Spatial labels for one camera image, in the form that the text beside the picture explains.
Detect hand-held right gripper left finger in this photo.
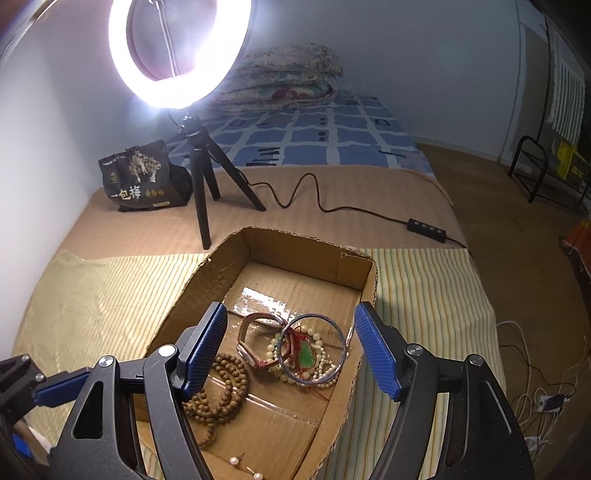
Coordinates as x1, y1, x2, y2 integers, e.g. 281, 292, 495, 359
48, 302, 229, 480

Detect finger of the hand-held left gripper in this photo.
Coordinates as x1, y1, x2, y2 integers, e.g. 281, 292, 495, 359
11, 431, 49, 468
31, 369, 94, 409

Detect striped hanging cloth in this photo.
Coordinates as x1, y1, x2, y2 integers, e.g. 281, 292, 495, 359
544, 31, 585, 145

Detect wooden bead necklace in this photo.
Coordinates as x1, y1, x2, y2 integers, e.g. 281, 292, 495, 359
182, 353, 250, 451

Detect watch with brown strap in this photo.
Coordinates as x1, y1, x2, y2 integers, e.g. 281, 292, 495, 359
236, 312, 290, 371

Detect white ring light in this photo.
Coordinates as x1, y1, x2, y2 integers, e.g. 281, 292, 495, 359
108, 0, 254, 111

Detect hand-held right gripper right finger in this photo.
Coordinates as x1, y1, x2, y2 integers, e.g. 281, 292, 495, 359
353, 302, 536, 480

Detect black tripod stand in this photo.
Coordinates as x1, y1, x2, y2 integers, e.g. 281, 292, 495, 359
179, 113, 267, 250

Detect black cable switch box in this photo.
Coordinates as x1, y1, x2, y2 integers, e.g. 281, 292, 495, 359
407, 217, 448, 244

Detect orange cloth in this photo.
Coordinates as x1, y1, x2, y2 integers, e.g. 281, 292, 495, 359
560, 220, 591, 278

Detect black printed bag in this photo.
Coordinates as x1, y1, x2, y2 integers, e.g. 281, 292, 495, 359
97, 140, 193, 213

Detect pale bead bracelet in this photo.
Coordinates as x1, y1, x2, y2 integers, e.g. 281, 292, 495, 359
265, 329, 325, 382

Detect cardboard box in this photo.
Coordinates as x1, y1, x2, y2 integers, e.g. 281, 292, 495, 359
133, 226, 380, 480

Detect jade pendant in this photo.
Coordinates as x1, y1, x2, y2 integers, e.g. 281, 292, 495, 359
281, 324, 334, 403

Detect power strip with white cables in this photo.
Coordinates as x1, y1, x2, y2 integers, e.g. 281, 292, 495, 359
496, 320, 591, 463

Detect folded floral quilt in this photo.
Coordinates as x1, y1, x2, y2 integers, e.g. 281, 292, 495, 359
203, 43, 345, 114

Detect black metal rack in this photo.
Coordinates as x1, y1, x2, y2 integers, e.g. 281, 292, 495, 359
507, 135, 563, 204

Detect blue bangle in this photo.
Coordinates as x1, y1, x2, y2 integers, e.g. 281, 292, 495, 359
279, 313, 348, 387

